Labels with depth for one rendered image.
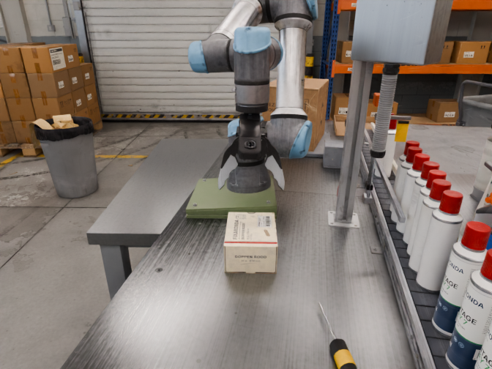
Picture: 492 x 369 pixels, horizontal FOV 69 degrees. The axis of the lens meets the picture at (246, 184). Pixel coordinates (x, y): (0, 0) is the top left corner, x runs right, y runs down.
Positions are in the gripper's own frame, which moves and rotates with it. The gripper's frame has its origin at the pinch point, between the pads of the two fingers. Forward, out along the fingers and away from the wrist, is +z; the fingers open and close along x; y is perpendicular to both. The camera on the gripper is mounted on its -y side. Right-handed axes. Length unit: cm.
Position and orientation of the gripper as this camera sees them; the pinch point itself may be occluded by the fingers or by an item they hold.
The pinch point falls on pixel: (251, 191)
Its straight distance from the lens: 84.1
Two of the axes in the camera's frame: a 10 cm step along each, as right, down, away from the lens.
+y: 0.2, -3.9, 9.2
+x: -10.0, -0.1, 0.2
